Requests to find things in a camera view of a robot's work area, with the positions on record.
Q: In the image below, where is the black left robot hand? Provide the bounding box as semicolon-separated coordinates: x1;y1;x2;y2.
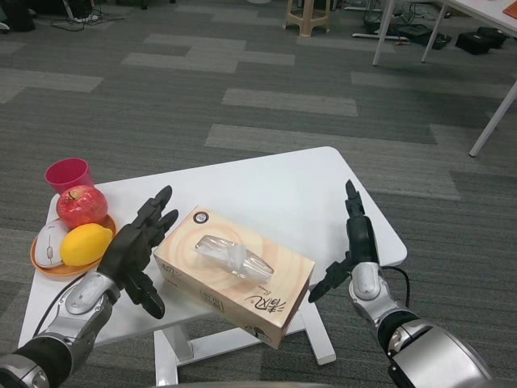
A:
98;185;180;320

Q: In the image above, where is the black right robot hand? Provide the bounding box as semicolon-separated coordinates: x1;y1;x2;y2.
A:
307;179;380;304

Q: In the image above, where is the beige wood-print tissue box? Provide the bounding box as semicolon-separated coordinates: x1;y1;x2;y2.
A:
152;205;316;349

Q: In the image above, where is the yellow lemon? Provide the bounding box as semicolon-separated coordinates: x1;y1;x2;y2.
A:
60;222;114;267

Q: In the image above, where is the red apple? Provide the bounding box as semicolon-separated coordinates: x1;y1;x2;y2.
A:
56;184;109;230

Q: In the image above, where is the orange round plate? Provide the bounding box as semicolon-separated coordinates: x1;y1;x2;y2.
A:
31;213;117;278

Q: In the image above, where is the white computer mouse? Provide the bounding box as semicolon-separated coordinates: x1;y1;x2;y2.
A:
37;219;69;268

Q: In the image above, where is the pink plastic cup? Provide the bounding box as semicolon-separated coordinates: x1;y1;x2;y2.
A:
44;158;95;196

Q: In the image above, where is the slanted white desk leg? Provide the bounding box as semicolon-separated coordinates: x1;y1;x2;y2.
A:
469;78;517;158

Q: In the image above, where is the white office desk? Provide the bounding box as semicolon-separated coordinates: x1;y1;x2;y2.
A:
371;0;517;66

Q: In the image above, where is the black equipment case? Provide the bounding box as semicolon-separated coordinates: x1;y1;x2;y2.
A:
397;23;452;50

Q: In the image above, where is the beige plastic stool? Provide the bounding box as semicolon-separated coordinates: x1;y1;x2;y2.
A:
284;0;333;36

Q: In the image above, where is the black fabric bag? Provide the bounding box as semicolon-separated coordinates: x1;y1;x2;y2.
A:
455;27;508;56

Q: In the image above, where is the dark bulky floor object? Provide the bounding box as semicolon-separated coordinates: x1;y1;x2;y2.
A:
0;0;37;32

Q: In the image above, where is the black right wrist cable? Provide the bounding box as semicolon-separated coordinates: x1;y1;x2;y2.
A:
379;265;411;310

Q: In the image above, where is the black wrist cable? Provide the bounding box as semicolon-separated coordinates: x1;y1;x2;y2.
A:
379;265;411;310
34;278;84;336

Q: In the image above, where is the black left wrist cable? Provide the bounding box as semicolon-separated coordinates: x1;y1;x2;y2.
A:
34;278;84;336

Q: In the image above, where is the white table base frame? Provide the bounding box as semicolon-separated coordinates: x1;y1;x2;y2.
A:
153;301;336;387

